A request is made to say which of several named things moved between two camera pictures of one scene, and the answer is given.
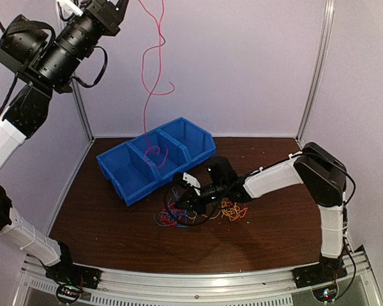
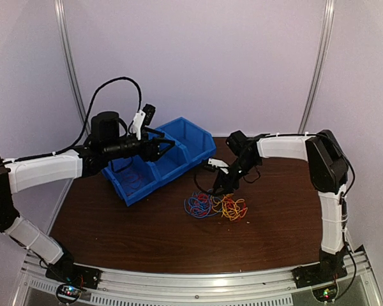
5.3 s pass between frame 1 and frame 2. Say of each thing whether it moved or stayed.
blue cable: moved
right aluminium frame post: stayed
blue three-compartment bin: stayed
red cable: moved
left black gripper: moved
